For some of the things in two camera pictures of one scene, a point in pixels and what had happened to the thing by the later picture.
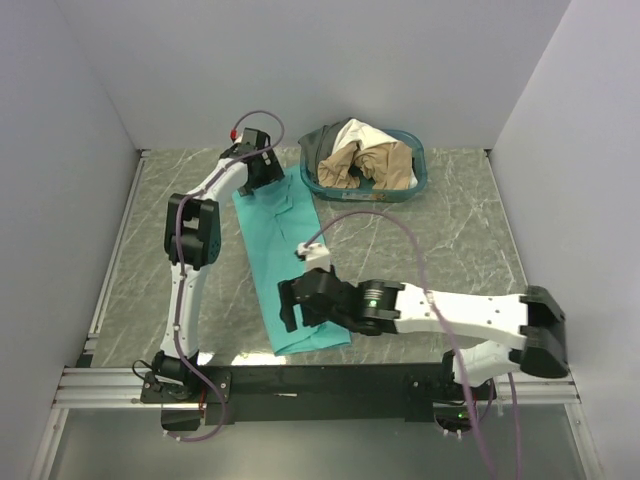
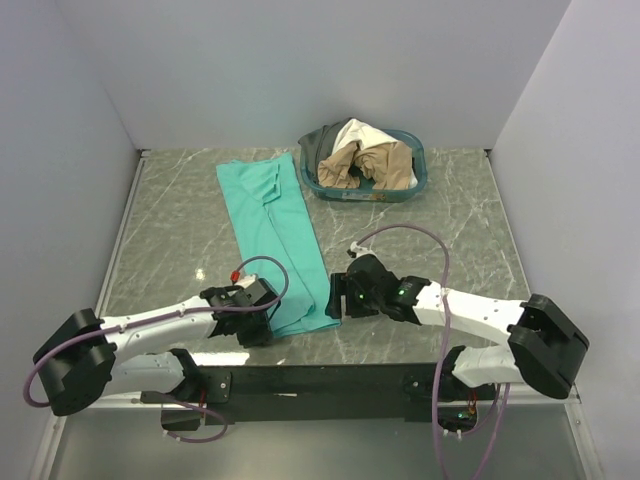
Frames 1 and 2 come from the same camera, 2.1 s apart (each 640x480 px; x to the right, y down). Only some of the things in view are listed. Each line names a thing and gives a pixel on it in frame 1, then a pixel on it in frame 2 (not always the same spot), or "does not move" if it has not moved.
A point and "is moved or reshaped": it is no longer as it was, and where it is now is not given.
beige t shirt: x=388 y=165 does not move
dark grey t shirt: x=318 y=145 does not move
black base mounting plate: x=285 y=394 does not move
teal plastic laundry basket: x=368 y=195 does not move
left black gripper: x=271 y=174 to x=264 y=334
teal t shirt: x=277 y=219 is moved or reshaped
